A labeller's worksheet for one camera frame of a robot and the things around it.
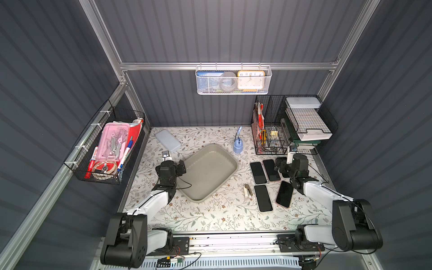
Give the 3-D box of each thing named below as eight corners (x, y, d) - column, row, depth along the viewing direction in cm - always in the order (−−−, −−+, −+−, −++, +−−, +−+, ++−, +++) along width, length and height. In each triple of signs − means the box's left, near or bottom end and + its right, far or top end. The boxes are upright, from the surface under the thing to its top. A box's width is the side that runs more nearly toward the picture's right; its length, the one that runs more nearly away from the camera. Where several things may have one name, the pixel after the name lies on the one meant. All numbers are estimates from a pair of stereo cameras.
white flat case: (154, 136, 118) (153, 134, 117) (165, 129, 122) (164, 127, 121) (171, 152, 109) (170, 151, 107) (182, 145, 113) (181, 143, 111)
